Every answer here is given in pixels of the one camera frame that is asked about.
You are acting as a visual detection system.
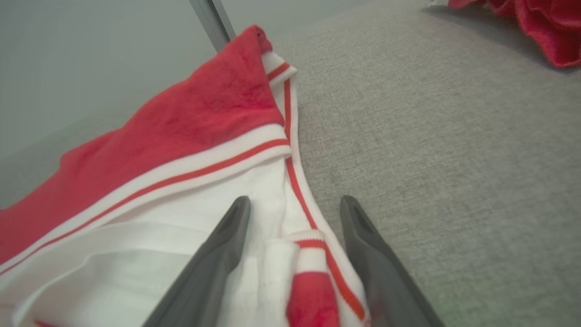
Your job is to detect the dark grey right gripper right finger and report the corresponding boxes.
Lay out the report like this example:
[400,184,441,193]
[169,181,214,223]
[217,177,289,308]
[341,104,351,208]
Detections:
[339,195,443,327]

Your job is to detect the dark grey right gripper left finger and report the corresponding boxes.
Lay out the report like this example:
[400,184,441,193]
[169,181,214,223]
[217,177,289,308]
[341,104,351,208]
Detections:
[142,196,251,327]

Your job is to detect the red jersey with white sleeves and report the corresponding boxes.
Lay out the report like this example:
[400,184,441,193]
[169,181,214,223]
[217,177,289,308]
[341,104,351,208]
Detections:
[0,25,372,327]

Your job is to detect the red shorts with bulls print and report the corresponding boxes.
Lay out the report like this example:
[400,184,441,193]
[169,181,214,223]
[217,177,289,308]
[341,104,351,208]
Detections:
[428,0,581,69]

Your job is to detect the beige fabric sofa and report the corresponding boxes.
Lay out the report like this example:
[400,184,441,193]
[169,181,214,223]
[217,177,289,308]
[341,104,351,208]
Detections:
[0,0,581,327]

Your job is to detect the grey metal partition post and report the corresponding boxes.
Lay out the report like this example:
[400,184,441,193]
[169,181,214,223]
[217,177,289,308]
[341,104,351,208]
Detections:
[189,0,237,53]

